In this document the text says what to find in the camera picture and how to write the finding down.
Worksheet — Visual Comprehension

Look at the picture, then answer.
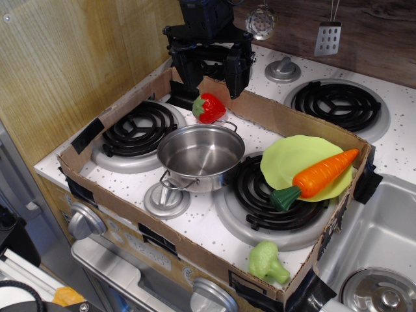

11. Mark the stainless steel sink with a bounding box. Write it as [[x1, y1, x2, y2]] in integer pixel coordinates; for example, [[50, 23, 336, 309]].
[[317, 175, 415, 311]]

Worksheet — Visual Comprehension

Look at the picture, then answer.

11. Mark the red toy strawberry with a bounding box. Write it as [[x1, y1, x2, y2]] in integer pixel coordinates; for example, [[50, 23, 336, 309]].
[[192, 93, 226, 124]]

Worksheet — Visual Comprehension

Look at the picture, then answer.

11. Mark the green toy broccoli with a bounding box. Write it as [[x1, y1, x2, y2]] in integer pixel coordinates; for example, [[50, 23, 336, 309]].
[[248, 240, 290, 284]]

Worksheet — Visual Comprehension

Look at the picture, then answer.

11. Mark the silver sink drain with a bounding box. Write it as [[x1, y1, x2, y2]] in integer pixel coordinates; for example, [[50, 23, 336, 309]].
[[339, 268, 415, 311]]

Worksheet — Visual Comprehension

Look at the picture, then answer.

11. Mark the silver oven door handle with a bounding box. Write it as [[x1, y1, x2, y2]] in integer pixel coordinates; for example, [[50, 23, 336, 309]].
[[71, 238, 171, 311]]

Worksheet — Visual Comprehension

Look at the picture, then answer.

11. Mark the silver oven knob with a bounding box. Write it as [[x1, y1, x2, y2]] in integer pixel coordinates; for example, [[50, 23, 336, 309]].
[[190, 278, 239, 312], [68, 201, 107, 240]]

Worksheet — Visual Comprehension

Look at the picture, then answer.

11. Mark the front right black burner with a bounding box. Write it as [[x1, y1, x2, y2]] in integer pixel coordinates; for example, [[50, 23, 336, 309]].
[[214, 152, 338, 252]]

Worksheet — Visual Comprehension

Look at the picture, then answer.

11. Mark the left silver oven knob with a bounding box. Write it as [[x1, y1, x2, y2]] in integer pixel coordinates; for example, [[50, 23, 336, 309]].
[[68, 201, 107, 240]]

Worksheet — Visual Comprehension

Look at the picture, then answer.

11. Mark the silver stovetop knob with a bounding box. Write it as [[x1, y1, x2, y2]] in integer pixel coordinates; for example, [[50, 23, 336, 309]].
[[144, 183, 190, 220], [265, 57, 301, 83]]

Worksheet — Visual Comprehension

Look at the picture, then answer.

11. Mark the hanging silver slotted spatula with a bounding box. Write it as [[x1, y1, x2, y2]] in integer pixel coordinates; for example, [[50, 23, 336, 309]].
[[314, 1, 342, 57]]

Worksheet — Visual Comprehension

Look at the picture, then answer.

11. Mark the brown cardboard fence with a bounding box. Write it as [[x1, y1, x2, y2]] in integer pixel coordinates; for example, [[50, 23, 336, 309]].
[[58, 68, 374, 310]]

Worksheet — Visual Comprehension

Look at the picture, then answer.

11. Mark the light green plastic plate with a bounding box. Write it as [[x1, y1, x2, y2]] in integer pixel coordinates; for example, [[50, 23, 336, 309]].
[[260, 135, 343, 190]]

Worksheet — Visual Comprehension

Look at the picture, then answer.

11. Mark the black cable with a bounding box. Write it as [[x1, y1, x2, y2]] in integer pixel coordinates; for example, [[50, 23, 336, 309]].
[[0, 279, 46, 312]]

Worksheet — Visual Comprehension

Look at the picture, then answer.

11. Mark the orange toy carrot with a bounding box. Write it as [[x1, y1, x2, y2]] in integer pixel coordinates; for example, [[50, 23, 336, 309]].
[[269, 149, 359, 211]]

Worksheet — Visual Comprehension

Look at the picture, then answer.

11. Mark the front silver stovetop knob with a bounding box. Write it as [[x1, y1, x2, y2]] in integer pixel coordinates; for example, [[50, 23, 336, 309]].
[[144, 183, 190, 220]]

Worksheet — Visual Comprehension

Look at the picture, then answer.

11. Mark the front left black burner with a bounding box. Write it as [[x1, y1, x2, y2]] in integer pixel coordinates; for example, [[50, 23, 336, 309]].
[[92, 100, 186, 174]]

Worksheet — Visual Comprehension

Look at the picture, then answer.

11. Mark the hanging silver strainer ladle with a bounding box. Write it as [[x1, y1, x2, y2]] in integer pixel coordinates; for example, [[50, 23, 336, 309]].
[[245, 1, 278, 40]]

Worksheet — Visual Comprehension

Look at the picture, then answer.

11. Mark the orange sponge piece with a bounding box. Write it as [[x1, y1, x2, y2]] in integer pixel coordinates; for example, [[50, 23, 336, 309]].
[[52, 286, 85, 307]]

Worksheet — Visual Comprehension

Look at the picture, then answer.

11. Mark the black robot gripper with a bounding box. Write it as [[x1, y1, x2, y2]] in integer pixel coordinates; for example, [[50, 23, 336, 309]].
[[162, 1, 253, 99]]

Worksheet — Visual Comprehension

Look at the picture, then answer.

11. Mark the small stainless steel pot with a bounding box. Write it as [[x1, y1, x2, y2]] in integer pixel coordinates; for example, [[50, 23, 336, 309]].
[[157, 120, 245, 193]]

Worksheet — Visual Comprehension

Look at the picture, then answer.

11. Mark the right silver oven knob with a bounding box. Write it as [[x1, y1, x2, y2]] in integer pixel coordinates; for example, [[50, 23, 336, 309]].
[[190, 278, 239, 312]]

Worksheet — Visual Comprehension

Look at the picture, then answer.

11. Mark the back silver stovetop knob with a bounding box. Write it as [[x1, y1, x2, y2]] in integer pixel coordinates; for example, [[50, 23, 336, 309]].
[[265, 57, 301, 83]]

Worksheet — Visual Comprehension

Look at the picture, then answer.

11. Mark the back right black burner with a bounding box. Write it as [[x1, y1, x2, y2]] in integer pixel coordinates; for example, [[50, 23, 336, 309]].
[[284, 79, 391, 143]]

